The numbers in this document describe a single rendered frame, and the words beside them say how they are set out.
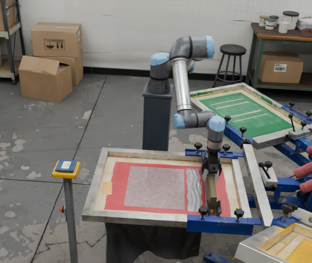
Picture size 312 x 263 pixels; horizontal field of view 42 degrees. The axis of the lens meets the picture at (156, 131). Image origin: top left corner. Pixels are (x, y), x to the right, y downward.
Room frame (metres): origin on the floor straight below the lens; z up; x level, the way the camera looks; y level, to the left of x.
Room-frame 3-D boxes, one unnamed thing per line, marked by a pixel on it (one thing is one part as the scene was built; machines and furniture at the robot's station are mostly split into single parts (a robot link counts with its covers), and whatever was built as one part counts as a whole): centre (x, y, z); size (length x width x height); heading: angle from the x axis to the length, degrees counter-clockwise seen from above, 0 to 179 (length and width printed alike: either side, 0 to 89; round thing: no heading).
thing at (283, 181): (1.67, -0.64, 1.02); 0.17 x 0.06 x 0.05; 89
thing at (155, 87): (2.37, 0.00, 1.25); 0.15 x 0.15 x 0.10
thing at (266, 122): (2.45, -0.70, 1.05); 1.08 x 0.61 x 0.23; 29
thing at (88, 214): (1.68, -0.08, 0.97); 0.79 x 0.58 x 0.04; 89
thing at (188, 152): (1.96, -0.32, 0.98); 0.30 x 0.05 x 0.07; 89
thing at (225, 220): (1.40, -0.31, 0.98); 0.30 x 0.05 x 0.07; 89
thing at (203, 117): (1.79, -0.25, 1.31); 0.11 x 0.11 x 0.08; 13
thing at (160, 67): (2.38, -0.01, 1.37); 0.13 x 0.12 x 0.14; 103
